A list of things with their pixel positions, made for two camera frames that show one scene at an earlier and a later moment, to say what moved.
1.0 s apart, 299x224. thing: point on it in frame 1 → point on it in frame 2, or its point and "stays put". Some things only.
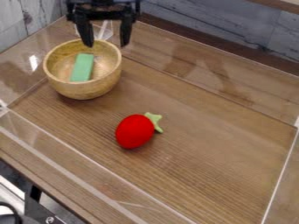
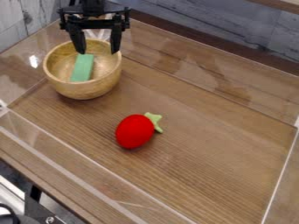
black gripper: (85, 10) → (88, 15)
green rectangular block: (81, 71) stays put
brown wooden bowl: (57, 64) stays put
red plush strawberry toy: (135, 129) stays put
